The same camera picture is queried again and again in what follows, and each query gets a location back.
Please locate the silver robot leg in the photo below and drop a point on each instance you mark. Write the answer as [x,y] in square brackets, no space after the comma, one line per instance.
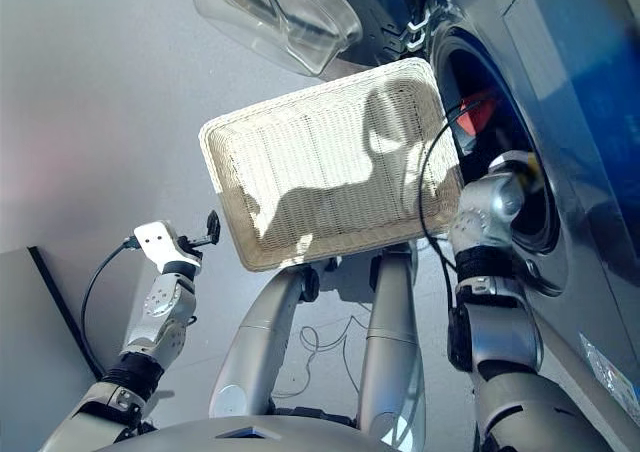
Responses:
[390,322]
[260,337]

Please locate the grey washing machine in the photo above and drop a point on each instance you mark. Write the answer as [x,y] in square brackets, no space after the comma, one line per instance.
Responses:
[590,97]

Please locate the grey robot torso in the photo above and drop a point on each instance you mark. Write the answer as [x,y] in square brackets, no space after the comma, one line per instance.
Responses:
[200,439]

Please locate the pale washer product sticker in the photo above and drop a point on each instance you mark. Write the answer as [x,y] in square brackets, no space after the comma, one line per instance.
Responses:
[610,372]

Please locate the round washing machine door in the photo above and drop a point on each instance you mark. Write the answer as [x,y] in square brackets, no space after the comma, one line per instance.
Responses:
[300,22]

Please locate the coral red garment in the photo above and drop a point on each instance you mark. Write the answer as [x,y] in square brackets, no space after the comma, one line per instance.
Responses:
[475,117]

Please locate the pale woven laundry basket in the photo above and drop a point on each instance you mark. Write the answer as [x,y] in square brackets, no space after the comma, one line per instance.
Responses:
[325,172]

